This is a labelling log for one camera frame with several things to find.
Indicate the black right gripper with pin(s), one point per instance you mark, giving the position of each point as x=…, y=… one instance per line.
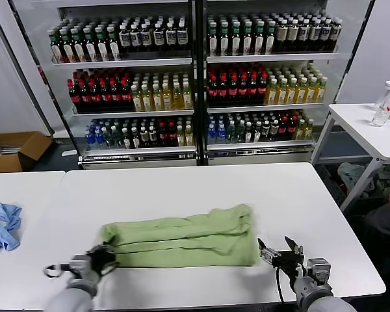
x=289, y=261

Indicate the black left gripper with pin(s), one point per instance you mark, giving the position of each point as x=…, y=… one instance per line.
x=100, y=261

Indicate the light green t-shirt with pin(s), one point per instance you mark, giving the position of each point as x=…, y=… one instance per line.
x=182, y=240

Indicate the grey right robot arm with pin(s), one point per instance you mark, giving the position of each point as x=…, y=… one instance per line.
x=308, y=295

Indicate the person in dark clothes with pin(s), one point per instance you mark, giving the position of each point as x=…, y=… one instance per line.
x=383, y=224

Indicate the white beverage display cabinet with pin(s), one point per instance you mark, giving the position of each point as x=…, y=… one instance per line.
x=259, y=157
x=138, y=162

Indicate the pale grey cloth pile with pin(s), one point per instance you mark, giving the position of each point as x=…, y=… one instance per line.
x=350, y=175

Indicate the white cabinet shelf board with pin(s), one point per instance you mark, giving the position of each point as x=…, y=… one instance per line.
x=122, y=62
x=132, y=112
x=265, y=108
x=272, y=58
x=138, y=149
x=259, y=146

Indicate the crumpled light blue cloth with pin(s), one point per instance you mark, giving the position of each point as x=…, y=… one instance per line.
x=3, y=227

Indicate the small white flat object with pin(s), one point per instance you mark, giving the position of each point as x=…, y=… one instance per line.
x=68, y=152

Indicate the small clear green bottle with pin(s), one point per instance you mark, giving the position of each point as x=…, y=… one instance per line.
x=108, y=139
x=240, y=133
x=230, y=133

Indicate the small dark bottle white cap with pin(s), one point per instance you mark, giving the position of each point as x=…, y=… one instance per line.
x=153, y=137
x=266, y=132
x=275, y=131
x=257, y=132
x=126, y=139
x=135, y=139
x=144, y=138
x=249, y=133

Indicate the small blue drink bottle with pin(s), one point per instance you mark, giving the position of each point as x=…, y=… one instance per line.
x=99, y=138
x=221, y=133
x=212, y=134
x=90, y=139

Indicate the grey green cloth pile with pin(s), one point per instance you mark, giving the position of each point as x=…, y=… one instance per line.
x=384, y=187

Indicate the small red cap cola bottle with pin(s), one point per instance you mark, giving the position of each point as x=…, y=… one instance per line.
x=171, y=136
x=283, y=130
x=162, y=136
x=292, y=129

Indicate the small yellow drink bottle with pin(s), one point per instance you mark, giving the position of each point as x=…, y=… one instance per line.
x=300, y=131
x=309, y=130
x=180, y=137
x=188, y=136

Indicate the open cardboard box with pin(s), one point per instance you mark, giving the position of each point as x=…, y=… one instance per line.
x=34, y=145

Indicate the white side table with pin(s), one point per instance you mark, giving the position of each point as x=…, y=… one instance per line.
x=353, y=129

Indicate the grey sheet stack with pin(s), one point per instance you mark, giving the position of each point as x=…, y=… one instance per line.
x=2, y=149

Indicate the yellow tea bottle white cap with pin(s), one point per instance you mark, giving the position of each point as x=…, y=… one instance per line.
x=147, y=101
x=272, y=95
x=282, y=95
x=187, y=100
x=157, y=101
x=136, y=101
x=311, y=93
x=321, y=93
x=177, y=100
x=302, y=94
x=167, y=100
x=292, y=94

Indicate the clear bottle red label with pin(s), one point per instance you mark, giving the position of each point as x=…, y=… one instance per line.
x=381, y=116

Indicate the black framed glass door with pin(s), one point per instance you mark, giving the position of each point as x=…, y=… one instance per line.
x=363, y=64
x=27, y=64

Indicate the green cap white label bottle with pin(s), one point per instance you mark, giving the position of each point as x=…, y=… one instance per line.
x=68, y=48
x=103, y=48
x=269, y=41
x=79, y=48
x=258, y=42
x=57, y=49
x=224, y=43
x=114, y=47
x=236, y=42
x=247, y=42
x=91, y=48
x=213, y=43

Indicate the dark bottle beige label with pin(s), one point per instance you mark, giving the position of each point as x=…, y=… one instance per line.
x=281, y=35
x=292, y=35

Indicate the dark bottle blue white label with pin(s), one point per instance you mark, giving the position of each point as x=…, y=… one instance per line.
x=146, y=38
x=135, y=39
x=170, y=37
x=182, y=37
x=325, y=33
x=158, y=38
x=124, y=40
x=315, y=34
x=336, y=33
x=304, y=34

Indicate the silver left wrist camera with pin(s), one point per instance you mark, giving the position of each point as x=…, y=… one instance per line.
x=78, y=265

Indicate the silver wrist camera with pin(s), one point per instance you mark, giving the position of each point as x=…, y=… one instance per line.
x=318, y=269
x=78, y=265

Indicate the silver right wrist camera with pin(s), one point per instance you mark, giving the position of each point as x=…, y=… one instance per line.
x=318, y=269

